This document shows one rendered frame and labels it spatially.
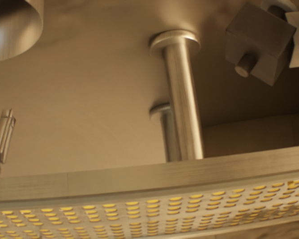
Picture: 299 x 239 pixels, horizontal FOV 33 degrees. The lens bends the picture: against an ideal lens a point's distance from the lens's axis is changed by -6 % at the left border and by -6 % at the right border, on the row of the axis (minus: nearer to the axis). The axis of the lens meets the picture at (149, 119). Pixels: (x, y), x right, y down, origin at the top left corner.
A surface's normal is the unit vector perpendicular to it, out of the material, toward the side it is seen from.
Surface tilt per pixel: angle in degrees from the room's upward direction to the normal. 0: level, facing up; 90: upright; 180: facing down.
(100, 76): 0
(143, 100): 0
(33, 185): 90
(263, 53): 42
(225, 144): 95
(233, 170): 90
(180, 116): 90
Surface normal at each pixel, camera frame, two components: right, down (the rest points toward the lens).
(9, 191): 0.00, -0.40
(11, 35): -0.32, -0.35
